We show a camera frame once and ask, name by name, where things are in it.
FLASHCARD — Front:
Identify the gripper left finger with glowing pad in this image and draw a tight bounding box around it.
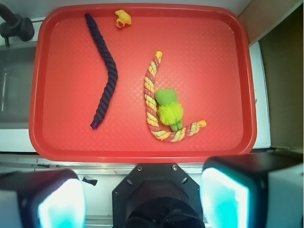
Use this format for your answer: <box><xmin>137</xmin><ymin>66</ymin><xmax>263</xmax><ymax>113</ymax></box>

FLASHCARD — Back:
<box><xmin>0</xmin><ymin>170</ymin><xmax>86</xmax><ymax>228</ymax></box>

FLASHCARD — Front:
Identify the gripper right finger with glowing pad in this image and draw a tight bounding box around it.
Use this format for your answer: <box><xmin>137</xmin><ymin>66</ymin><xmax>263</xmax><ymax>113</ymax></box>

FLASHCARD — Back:
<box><xmin>199</xmin><ymin>152</ymin><xmax>304</xmax><ymax>228</ymax></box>

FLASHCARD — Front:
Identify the green plush toy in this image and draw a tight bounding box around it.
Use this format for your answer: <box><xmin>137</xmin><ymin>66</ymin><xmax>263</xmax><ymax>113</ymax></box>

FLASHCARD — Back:
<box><xmin>155</xmin><ymin>89</ymin><xmax>184</xmax><ymax>132</ymax></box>

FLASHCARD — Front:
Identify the red plastic tray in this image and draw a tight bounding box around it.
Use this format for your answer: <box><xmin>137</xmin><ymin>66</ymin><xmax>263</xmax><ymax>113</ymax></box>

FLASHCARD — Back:
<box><xmin>29</xmin><ymin>4</ymin><xmax>257</xmax><ymax>163</ymax></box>

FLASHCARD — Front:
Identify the stainless steel sink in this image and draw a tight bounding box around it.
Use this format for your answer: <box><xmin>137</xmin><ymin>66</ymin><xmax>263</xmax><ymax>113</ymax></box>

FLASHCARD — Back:
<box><xmin>0</xmin><ymin>42</ymin><xmax>37</xmax><ymax>129</ymax></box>

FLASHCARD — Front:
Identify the yellow rubber duck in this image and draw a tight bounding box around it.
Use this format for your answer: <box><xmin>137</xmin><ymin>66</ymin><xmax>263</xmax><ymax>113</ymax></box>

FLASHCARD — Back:
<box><xmin>114</xmin><ymin>9</ymin><xmax>132</xmax><ymax>28</ymax></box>

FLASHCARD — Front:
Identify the black octagonal mount plate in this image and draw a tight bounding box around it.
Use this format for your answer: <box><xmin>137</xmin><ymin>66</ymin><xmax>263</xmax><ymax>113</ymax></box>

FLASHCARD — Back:
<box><xmin>112</xmin><ymin>163</ymin><xmax>205</xmax><ymax>228</ymax></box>

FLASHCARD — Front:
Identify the red yellow twisted rope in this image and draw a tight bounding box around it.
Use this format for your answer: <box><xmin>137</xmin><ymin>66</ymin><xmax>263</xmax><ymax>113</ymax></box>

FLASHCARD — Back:
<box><xmin>143</xmin><ymin>51</ymin><xmax>207</xmax><ymax>143</ymax></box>

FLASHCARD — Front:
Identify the dark blue twisted rope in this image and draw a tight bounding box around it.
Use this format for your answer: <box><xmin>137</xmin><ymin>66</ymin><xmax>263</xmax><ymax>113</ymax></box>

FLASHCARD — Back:
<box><xmin>84</xmin><ymin>13</ymin><xmax>119</xmax><ymax>130</ymax></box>

